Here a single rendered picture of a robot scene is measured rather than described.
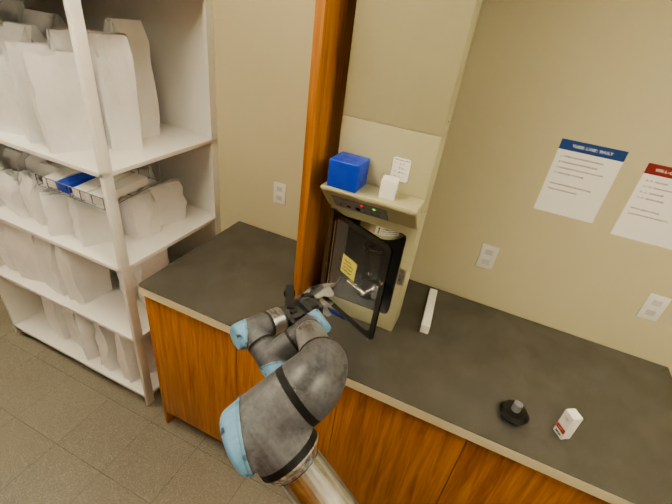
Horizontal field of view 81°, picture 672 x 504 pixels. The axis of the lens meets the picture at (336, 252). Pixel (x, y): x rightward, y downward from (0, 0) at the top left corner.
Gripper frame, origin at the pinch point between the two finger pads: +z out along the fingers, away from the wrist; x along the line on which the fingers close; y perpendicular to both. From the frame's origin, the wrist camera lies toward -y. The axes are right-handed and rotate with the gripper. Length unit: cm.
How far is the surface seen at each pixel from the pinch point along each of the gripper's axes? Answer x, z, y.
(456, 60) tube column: 71, 28, 6
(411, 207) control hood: 30.9, 20.0, 8.8
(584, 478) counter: -26, 34, 80
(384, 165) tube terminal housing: 38.4, 22.1, -6.9
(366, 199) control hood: 30.5, 11.6, -2.2
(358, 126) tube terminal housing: 49, 17, -16
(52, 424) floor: -120, -87, -101
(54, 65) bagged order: 49, -48, -114
